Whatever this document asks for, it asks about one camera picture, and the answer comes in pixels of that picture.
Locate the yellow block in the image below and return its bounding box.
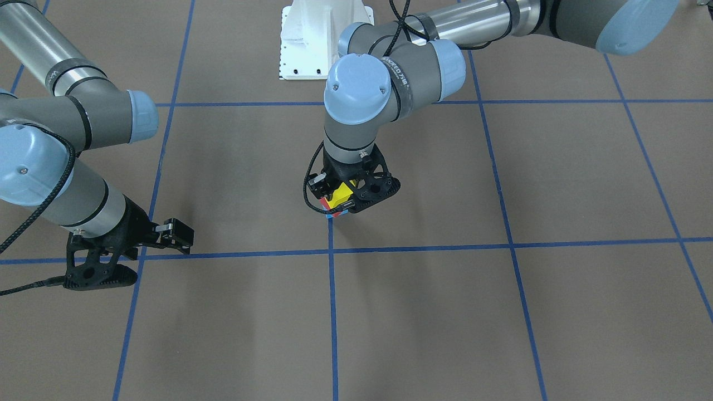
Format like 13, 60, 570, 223
328, 182, 354, 209

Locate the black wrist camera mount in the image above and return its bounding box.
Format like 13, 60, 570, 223
62, 233, 138, 291

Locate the white pedestal column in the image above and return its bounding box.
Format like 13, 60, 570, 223
279, 1, 374, 80

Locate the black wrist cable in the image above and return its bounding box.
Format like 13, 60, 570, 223
0, 125, 76, 297

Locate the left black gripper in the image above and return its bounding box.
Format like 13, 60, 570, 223
307, 144, 390, 215

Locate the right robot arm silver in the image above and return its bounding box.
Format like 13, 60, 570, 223
2, 1, 194, 260

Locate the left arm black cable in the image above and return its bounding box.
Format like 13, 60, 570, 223
302, 0, 441, 216

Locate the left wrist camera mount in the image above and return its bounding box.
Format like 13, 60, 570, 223
347, 145, 402, 213

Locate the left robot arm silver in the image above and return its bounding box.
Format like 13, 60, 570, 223
302, 1, 678, 216

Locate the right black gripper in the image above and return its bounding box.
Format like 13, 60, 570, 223
95, 197, 194, 257

